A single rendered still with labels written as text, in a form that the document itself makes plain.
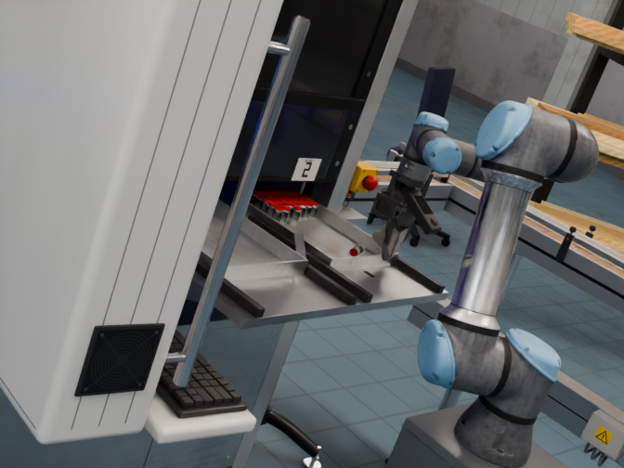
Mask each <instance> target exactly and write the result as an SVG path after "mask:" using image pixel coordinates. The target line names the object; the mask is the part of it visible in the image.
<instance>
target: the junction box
mask: <svg viewBox="0 0 624 468"><path fill-rule="evenodd" d="M580 437H581V438H583V439H584V440H586V441H587V442H589V443H590V444H592V445H593V446H594V447H596V448H597V449H599V450H601V451H602V452H603V453H604V454H606V455H607V456H609V457H610V458H612V459H613V460H616V459H618V458H620V457H622V455H623V453H624V425H623V424H621V423H620V422H618V421H616V420H615V419H613V418H612V417H610V416H609V415H607V414H606V413H604V412H602V411H601V410H597V411H594V412H593V413H592V414H591V417H590V419H589V420H588V422H587V424H586V426H585V428H584V430H583V432H582V434H581V436H580Z"/></svg>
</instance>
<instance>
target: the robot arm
mask: <svg viewBox="0 0 624 468"><path fill-rule="evenodd" d="M448 127H449V122H448V121H447V120H446V119H444V118H443V117H440V116H438V115H435V114H433V113H430V112H425V111H423V112H421V113H420V114H419V115H418V118H417V120H416V122H415V124H414V125H413V128H412V131H411V134H410V136H409V141H408V143H407V146H406V148H405V150H404V153H403V156H402V158H401V161H400V164H399V166H398V168H397V170H393V169H391V170H390V173H389V175H390V176H391V177H392V178H391V181H390V183H389V186H388V188H383V189H382V191H381V192H378V193H377V195H376V198H375V201H374V203H373V205H372V208H371V210H370V211H371V212H372V213H373V214H375V215H376V216H377V217H378V218H380V219H382V220H386V221H388V222H387V223H386V224H384V225H383V229H382V230H381V231H374V232H373V233H372V238H373V239H374V240H375V241H376V242H377V244H378V245H379V246H380V247H381V248H382V259H383V260H384V261H386V260H388V259H389V258H390V257H391V256H392V255H393V254H394V253H395V252H396V251H397V250H398V249H399V247H400V246H401V245H402V243H404V241H405V240H406V238H407V237H408V235H409V234H410V232H411V230H412V228H413V225H414V221H415V219H416V220H417V222H418V223H419V225H420V227H421V228H422V231H423V232H424V234H425V235H429V234H436V233H437V232H439V231H440V230H441V229H442V227H441V226H440V224H439V222H438V221H437V219H436V217H435V215H434V213H433V212H432V210H431V208H430V207H429V205H428V203H427V202H426V200H425V198H424V197H423V195H422V194H421V192H420V190H419V189H423V187H424V185H425V181H427V180H428V177H429V175H430V173H431V171H432V170H433V171H435V172H436V173H438V174H441V175H446V174H450V173H452V174H454V175H458V176H464V177H467V178H471V179H473V180H477V181H480V182H483V183H485V185H484V188H483V191H482V195H481V198H480V202H479V204H478V208H477V211H476V215H475V218H474V223H473V227H472V230H471V234H470V237H469V240H468V243H467V246H466V250H465V253H464V257H463V259H462V263H461V269H460V272H459V276H458V278H457V282H456V285H455V289H454V292H453V295H452V298H451V301H450V304H449V305H447V306H446V307H444V308H442V309H440V310H439V314H438V317H437V319H432V320H429V321H427V322H426V323H425V324H424V327H423V328H422V331H421V334H420V338H419V343H418V363H419V368H420V371H421V374H422V377H423V378H424V379H425V380H426V381H427V382H428V383H430V384H436V385H439V386H442V387H444V388H446V389H454V390H459V391H463V392H467V393H471V394H476V395H479V396H478V398H477V399H476V400H475V401H474V402H473V403H472V405H471V406H470V407H469V408H468V409H467V410H466V411H465V412H464V413H463V414H462V415H461V416H460V417H459V419H458V421H457V422H456V425H455V427H454V433H455V436H456V437H457V438H458V440H459V441H460V442H461V444H462V445H463V446H464V447H466V448H467V449H468V450H469V451H471V452H472V453H473V454H474V455H476V456H477V457H479V458H481V459H483V460H485V461H487V462H491V463H493V464H496V465H499V466H502V467H508V468H517V467H521V466H523V465H525V464H526V462H527V459H528V457H529V455H530V452H531V445H532V436H533V427H534V423H535V421H536V420H537V418H538V416H539V414H540V410H541V408H542V406H543V404H544V402H545V400H546V398H547V396H548V395H549V393H550V390H551V388H552V386H553V383H555V382H556V376H557V374H558V372H559V370H560V368H561V359H560V358H559V356H558V354H557V353H556V352H555V351H554V350H553V349H552V348H551V347H550V346H549V345H548V344H546V343H545V342H543V341H542V340H541V339H540V338H538V337H536V336H534V335H533V334H531V333H529V332H526V331H522V330H519V329H510V330H508V332H506V333H505V337H501V336H499V332H500V329H501V327H500V325H499V324H498V322H497V320H496V318H495V316H496V313H497V309H498V306H499V302H500V299H501V294H502V290H503V287H504V284H505V281H506V278H507V274H508V271H509V267H510V264H511V261H512V258H513V255H514V249H515V245H516V243H517V239H518V236H519V233H520V229H521V226H522V223H523V220H524V216H525V213H526V209H527V205H528V201H529V198H530V194H531V192H532V191H533V190H535V189H537V188H539V187H541V186H542V183H543V179H551V180H552V181H554V182H557V183H572V182H578V181H580V180H582V179H584V178H586V177H587V176H588V175H590V174H591V173H592V171H593V170H594V168H595V166H596V164H597V163H598V159H599V147H598V143H597V140H596V138H595V136H594V135H593V133H592V131H591V130H590V129H588V128H587V127H586V126H585V125H584V124H582V123H580V122H578V121H575V120H572V119H569V118H566V117H563V116H560V115H557V114H554V113H551V112H548V111H546V110H540V109H537V108H534V107H531V105H529V104H522V103H518V102H514V101H504V102H502V103H500V104H499V105H497V106H496V107H495V108H494V109H493V110H492V111H491V112H490V113H489V114H488V115H487V117H486V119H485V120H484V122H483V123H482V125H481V127H480V129H479V131H478V134H477V137H476V141H475V145H473V144H470V143H466V142H463V141H460V140H457V139H454V138H451V137H448V136H446V133H447V132H448V131H447V130H448ZM416 188H418V189H416ZM386 189H387V190H386ZM384 194H385V195H384Z"/></svg>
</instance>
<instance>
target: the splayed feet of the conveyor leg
mask: <svg viewBox="0 0 624 468"><path fill-rule="evenodd" d="M266 423H269V424H271V425H272V426H274V427H276V428H277V429H279V430H281V432H282V433H284V434H285V435H286V436H288V437H289V438H290V439H291V440H292V441H293V442H294V443H296V444H297V445H298V446H299V447H300V448H301V449H302V450H304V451H305V452H306V453H307V454H308V455H309V456H310V457H311V458H306V459H304V460H303V465H304V467H305V468H321V466H320V463H319V462H318V459H319V457H318V455H319V451H320V449H321V446H318V445H317V444H316V443H315V442H314V441H313V440H312V439H310V438H309V437H308V436H307V435H306V434H305V433H304V432H302V431H301V430H300V429H299V428H298V427H297V426H296V425H294V424H293V423H292V422H290V421H289V420H287V419H286V418H284V417H283V416H281V415H279V414H278V413H277V412H275V411H273V410H272V408H271V407H270V405H268V408H267V409H266V412H265V415H264V417H263V420H262V422H261V424H260V425H263V424H266Z"/></svg>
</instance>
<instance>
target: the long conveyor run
mask: <svg viewBox="0 0 624 468"><path fill-rule="evenodd" d="M397 155H398V153H397V151H394V150H391V149H390V151H389V153H388V156H387V158H386V162H393V161H394V159H395V157H396V156H397ZM434 178H435V179H437V180H438V181H440V182H442V183H444V184H450V185H452V186H453V187H452V190H451V192H450V194H449V197H448V201H447V203H446V206H445V208H444V211H446V212H447V213H449V214H451V215H453V216H455V217H457V218H459V219H460V220H461V221H463V222H465V223H466V224H468V225H470V226H473V223H474V221H475V215H476V211H477V208H478V204H479V202H480V198H481V195H482V191H483V188H484V185H485V183H483V182H480V181H477V180H473V179H471V178H467V177H464V176H460V175H454V174H452V173H450V174H449V175H448V177H434ZM589 230H590V232H589V231H587V232H586V234H585V235H584V234H582V233H580V232H578V231H577V228H576V227H573V226H572V227H569V226H567V225H565V224H563V223H561V222H559V221H558V220H556V219H554V218H552V217H550V216H548V215H546V214H545V213H543V212H541V211H539V210H537V209H535V208H533V207H532V206H530V205H527V208H526V213H525V216H524V220H523V223H522V226H521V229H520V233H519V236H518V239H517V243H516V245H515V249H514V251H515V252H517V253H519V254H521V255H523V256H524V257H526V258H527V259H529V260H531V261H533V262H534V263H536V264H538V265H539V266H541V267H544V268H545V269H547V270H549V271H551V272H552V273H553V274H555V275H557V276H558V277H560V278H562V279H564V280H566V281H568V282H570V283H571V284H573V285H575V286H576V287H578V288H580V289H581V290H582V291H584V292H586V293H588V294H590V295H592V296H594V297H595V298H597V299H599V300H601V301H602V302H604V303H606V304H607V305H609V306H612V307H613V308H615V309H616V310H618V311H619V312H621V313H623V314H624V256H623V255H622V254H620V253H617V252H615V251H613V250H611V249H610V248H608V247H606V246H604V245H603V244H601V243H599V242H597V241H596V240H593V239H592V238H593V234H592V232H593V231H595V230H596V226H593V225H591V226H590V227H589Z"/></svg>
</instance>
